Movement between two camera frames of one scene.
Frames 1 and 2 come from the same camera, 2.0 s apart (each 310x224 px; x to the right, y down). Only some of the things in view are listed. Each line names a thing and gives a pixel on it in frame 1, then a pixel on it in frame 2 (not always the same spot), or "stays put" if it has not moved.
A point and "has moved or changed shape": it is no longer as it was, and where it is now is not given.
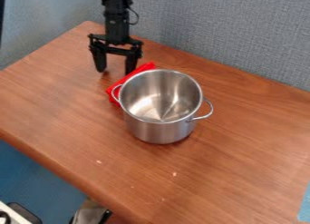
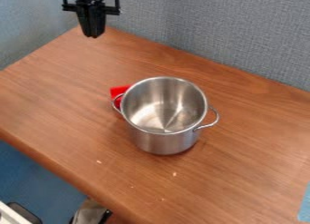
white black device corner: (15, 214) stays put
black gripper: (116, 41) → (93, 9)
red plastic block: (113, 91) has moved or changed shape
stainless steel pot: (162, 102) has moved or changed shape
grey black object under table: (92, 216) stays put
